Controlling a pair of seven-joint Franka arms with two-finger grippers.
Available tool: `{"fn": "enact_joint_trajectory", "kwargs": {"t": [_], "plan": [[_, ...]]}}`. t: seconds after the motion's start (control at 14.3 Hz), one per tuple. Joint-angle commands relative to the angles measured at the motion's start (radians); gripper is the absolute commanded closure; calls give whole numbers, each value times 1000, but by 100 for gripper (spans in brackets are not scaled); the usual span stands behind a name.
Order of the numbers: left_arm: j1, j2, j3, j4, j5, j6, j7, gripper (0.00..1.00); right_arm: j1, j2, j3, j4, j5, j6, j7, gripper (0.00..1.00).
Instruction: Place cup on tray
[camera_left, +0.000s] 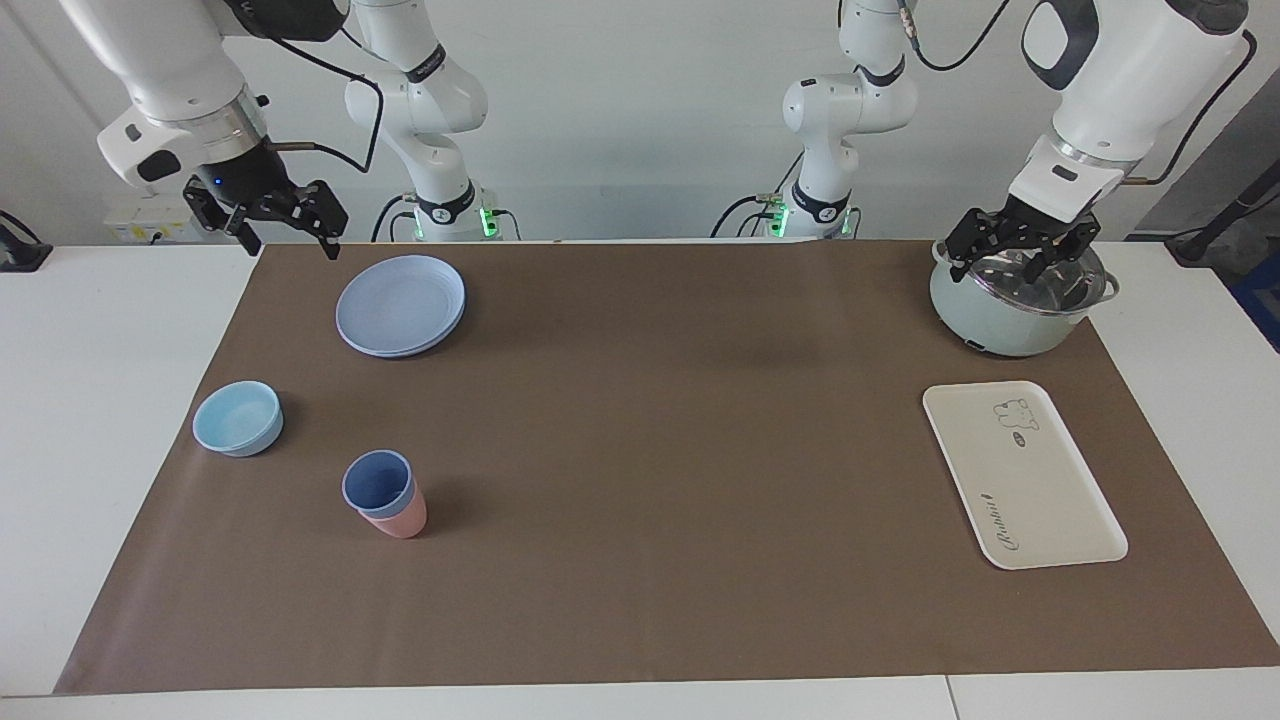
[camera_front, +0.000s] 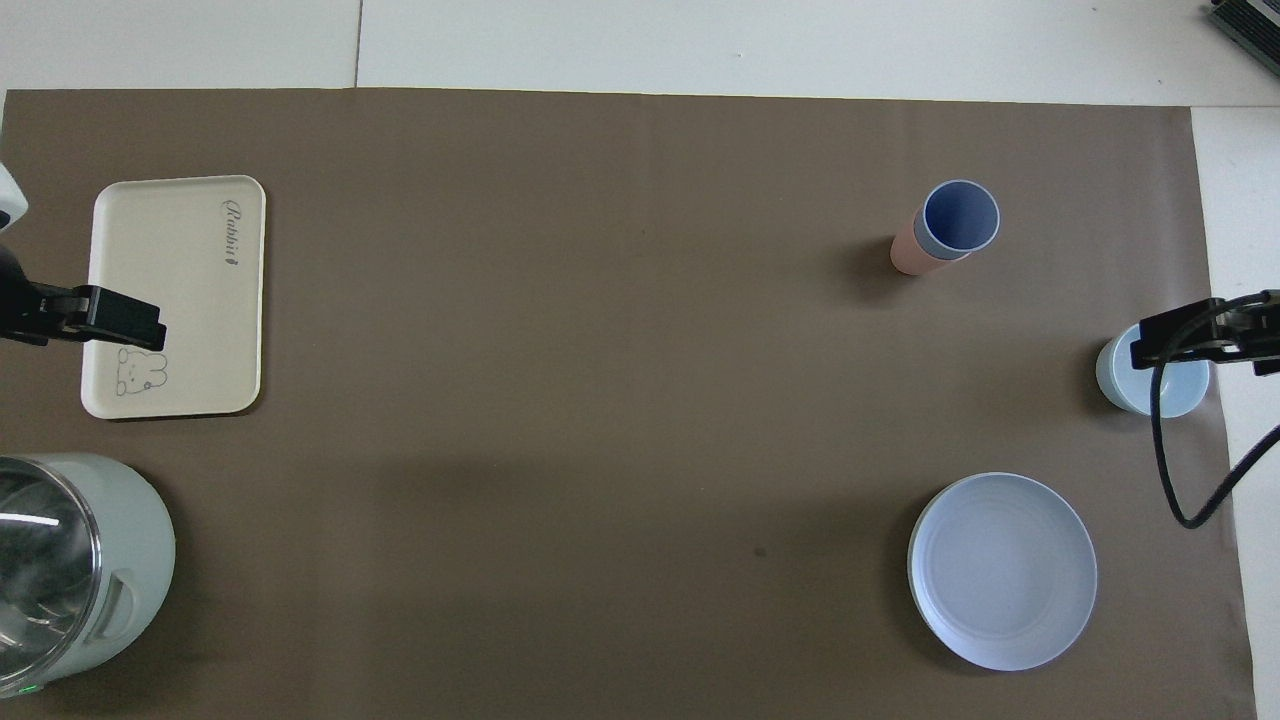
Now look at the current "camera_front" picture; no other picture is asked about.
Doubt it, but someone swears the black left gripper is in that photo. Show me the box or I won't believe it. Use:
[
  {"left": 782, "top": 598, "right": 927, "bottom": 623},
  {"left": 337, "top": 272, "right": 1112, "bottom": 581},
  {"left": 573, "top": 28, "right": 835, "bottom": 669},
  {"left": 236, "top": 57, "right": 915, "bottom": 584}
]
[{"left": 0, "top": 245, "right": 167, "bottom": 352}]

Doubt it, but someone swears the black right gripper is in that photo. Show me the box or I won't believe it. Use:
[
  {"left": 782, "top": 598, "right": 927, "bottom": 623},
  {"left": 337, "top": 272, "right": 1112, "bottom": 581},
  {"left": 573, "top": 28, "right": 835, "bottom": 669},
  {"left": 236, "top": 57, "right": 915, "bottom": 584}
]
[{"left": 1130, "top": 289, "right": 1280, "bottom": 377}]

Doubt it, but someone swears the blue plastic cup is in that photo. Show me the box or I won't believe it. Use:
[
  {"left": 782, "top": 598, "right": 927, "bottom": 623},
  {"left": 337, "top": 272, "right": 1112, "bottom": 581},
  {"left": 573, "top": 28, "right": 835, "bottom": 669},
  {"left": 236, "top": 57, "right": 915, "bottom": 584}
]
[{"left": 912, "top": 180, "right": 1001, "bottom": 263}]

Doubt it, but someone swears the pink plastic cup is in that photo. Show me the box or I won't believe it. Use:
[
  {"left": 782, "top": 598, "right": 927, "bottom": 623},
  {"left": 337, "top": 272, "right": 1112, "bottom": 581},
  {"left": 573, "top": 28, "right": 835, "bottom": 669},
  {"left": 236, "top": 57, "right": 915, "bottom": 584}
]
[{"left": 890, "top": 215, "right": 971, "bottom": 277}]

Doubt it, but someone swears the cream rabbit print tray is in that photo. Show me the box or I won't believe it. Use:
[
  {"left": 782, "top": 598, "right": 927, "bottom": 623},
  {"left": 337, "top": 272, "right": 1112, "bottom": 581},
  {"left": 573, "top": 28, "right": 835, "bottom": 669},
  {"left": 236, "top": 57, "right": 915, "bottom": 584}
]
[{"left": 80, "top": 175, "right": 267, "bottom": 420}]

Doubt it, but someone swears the light blue bowl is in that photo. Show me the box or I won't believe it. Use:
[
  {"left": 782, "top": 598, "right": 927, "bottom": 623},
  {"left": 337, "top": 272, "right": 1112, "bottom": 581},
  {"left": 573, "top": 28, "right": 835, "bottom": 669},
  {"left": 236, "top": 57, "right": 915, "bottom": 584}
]
[{"left": 1096, "top": 335, "right": 1211, "bottom": 419}]

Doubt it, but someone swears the mint green electric pot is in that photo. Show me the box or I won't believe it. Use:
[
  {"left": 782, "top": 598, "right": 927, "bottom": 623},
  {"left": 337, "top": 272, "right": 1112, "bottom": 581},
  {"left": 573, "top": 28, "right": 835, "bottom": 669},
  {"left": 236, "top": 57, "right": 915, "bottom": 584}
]
[{"left": 0, "top": 454, "right": 177, "bottom": 699}]

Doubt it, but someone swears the glass pot lid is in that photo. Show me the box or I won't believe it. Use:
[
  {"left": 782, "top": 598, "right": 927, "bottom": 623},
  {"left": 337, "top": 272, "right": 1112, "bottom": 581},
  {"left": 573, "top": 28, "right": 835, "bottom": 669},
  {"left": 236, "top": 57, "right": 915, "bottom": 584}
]
[{"left": 0, "top": 460, "right": 103, "bottom": 683}]

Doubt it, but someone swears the lavender blue plate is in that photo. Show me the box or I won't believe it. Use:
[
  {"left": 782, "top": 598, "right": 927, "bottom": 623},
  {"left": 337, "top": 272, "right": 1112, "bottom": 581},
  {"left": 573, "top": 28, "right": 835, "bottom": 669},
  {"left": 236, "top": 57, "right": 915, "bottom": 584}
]
[{"left": 908, "top": 472, "right": 1098, "bottom": 672}]

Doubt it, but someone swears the dark grey ribbed device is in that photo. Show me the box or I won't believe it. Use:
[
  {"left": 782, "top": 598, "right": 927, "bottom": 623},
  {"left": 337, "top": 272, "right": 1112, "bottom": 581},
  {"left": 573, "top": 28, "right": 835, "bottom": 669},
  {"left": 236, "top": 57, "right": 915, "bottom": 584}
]
[{"left": 1205, "top": 0, "right": 1280, "bottom": 77}]

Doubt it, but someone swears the brown paper table mat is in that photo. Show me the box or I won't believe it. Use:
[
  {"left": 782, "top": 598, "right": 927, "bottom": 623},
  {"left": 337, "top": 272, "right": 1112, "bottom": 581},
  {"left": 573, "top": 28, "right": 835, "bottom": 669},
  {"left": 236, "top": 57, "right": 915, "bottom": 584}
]
[{"left": 0, "top": 88, "right": 1259, "bottom": 720}]

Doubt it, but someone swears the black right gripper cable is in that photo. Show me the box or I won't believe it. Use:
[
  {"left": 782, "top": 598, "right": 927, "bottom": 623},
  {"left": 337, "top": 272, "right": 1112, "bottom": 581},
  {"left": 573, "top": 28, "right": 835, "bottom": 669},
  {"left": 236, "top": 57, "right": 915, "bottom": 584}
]
[{"left": 1150, "top": 294, "right": 1280, "bottom": 530}]

